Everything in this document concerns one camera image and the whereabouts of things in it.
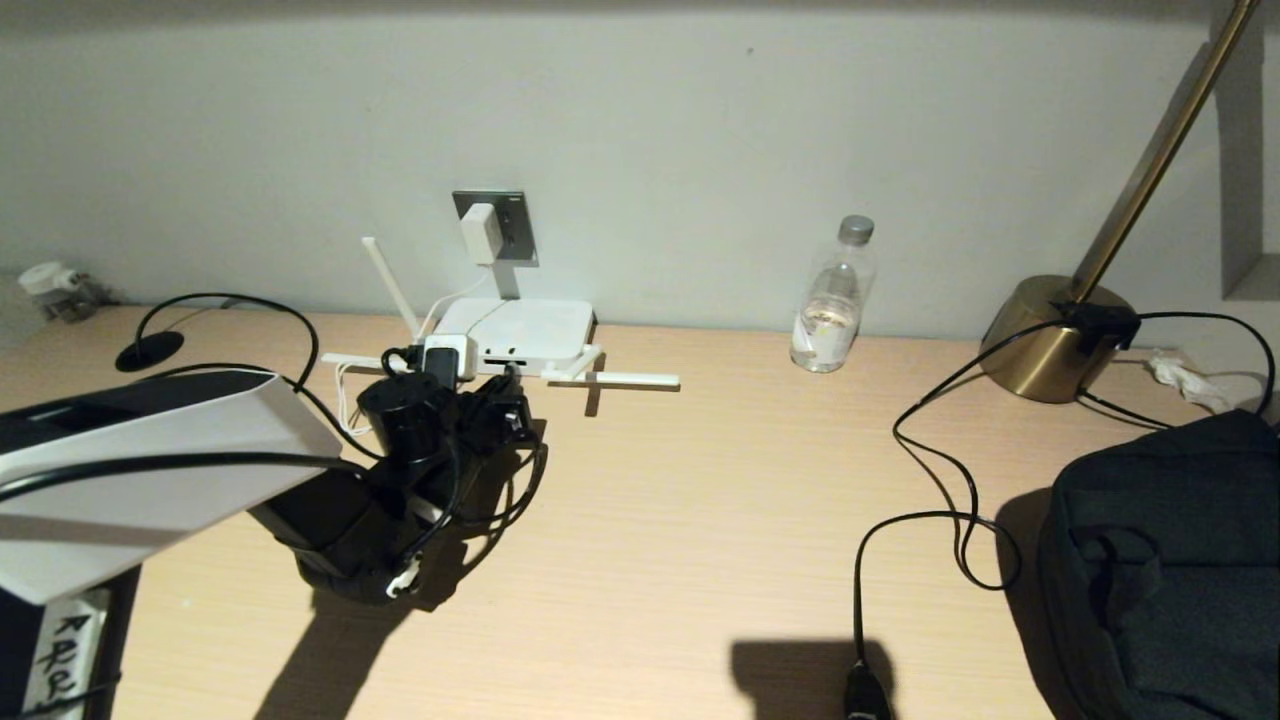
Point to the brass desk lamp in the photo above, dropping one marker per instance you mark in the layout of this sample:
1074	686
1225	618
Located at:
1040	345

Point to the white router with antennas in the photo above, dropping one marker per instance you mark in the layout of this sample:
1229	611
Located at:
530	330

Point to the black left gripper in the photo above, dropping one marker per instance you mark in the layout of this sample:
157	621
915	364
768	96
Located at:
495	420

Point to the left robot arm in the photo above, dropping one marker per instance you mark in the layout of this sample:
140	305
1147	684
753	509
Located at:
150	470

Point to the black fabric backpack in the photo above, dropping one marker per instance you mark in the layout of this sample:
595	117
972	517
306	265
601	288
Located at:
1170	580

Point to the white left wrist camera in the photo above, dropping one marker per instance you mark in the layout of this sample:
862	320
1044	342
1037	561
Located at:
455	352

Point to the small jar with white lid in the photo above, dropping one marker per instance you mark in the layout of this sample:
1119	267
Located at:
50	280

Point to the clear plastic water bottle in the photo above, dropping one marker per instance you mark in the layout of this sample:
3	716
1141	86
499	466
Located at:
826	320

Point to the grey wall socket plate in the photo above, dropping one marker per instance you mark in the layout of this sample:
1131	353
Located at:
520	230

